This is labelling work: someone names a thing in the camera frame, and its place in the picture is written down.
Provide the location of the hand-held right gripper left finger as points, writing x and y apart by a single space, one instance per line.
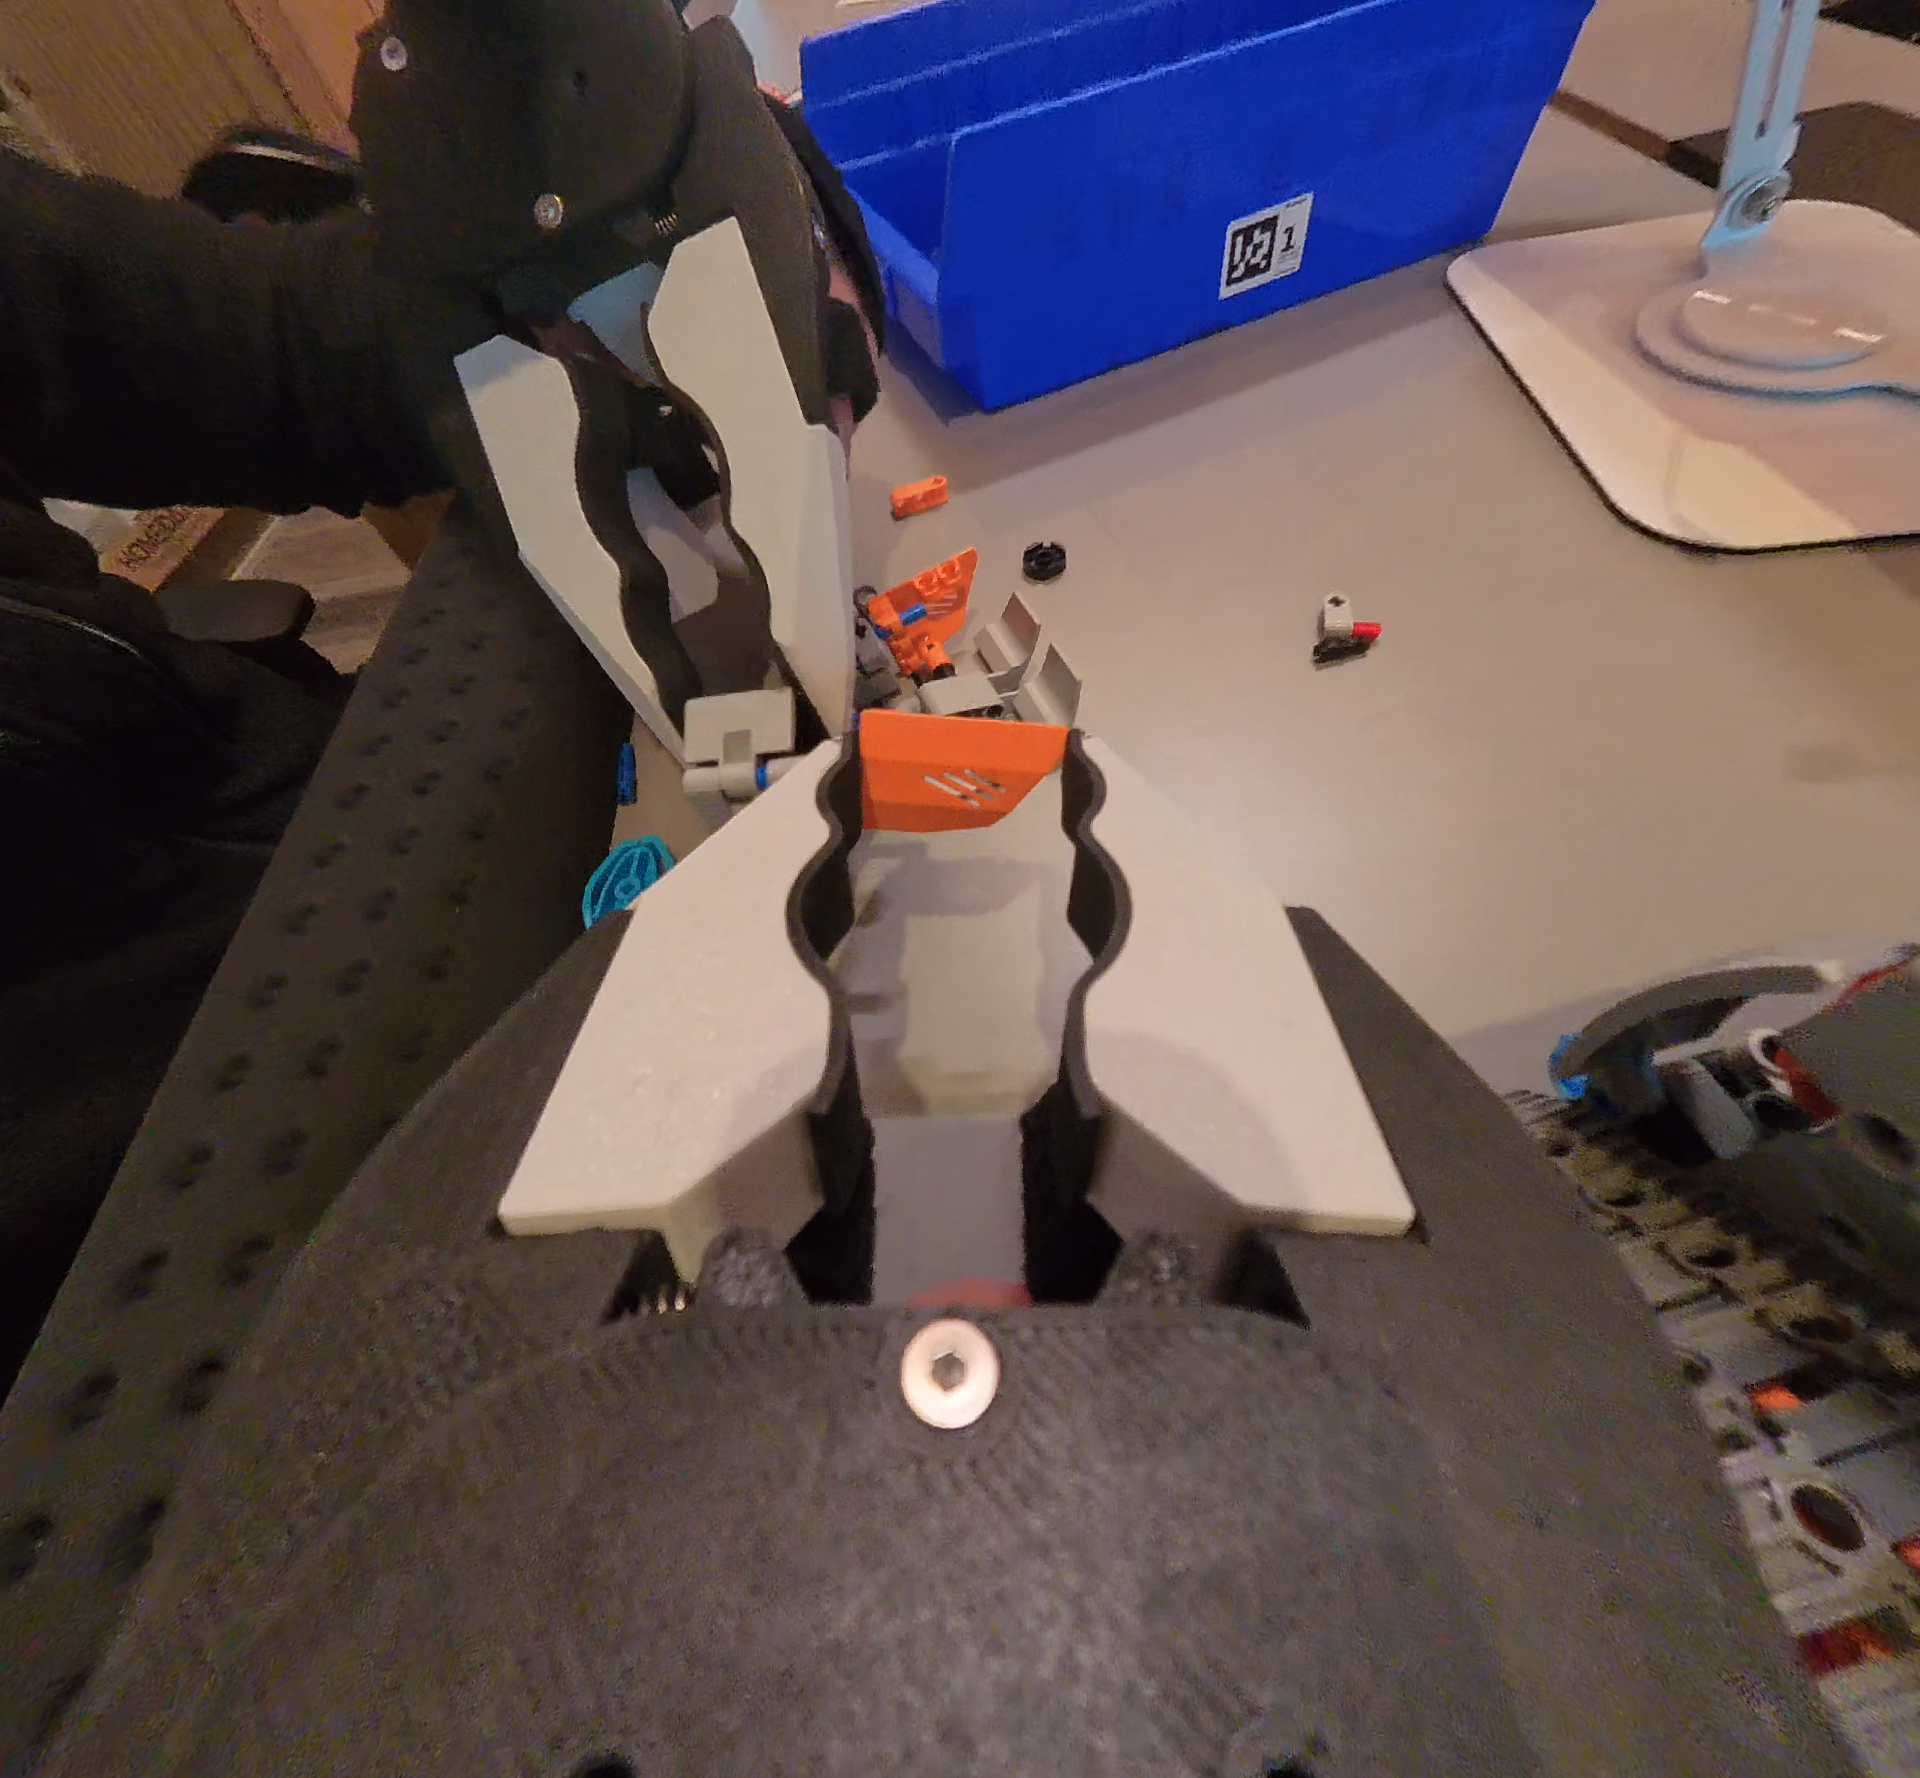
675 1058

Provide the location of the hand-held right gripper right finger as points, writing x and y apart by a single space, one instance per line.
1228 1058

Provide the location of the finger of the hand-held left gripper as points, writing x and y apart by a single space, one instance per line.
765 368
540 459

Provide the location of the grey hinged brick piece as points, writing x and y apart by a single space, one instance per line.
737 729

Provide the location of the grey orange brick assembly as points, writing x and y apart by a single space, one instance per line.
1021 660

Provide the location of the orange panel brick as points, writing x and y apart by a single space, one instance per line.
959 767

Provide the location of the light blue brick separator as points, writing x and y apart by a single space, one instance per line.
624 880

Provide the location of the small orange brick connector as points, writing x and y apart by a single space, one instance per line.
918 496

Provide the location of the blue brick pin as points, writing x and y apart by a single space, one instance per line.
625 773

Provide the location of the black round brick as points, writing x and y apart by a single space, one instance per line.
1044 560

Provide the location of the blue translucent round brick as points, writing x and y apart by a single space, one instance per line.
1569 1066

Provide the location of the black perforated foam pad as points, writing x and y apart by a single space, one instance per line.
376 832

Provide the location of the blue bin with white tag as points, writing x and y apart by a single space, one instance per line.
1126 158

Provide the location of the small grey red-pinned brick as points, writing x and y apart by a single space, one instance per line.
1339 625

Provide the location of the person's black clothing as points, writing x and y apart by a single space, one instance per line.
120 832

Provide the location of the tracked toy brick robot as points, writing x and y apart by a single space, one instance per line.
1800 1360

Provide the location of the white tablet stand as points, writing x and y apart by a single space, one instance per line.
1695 459

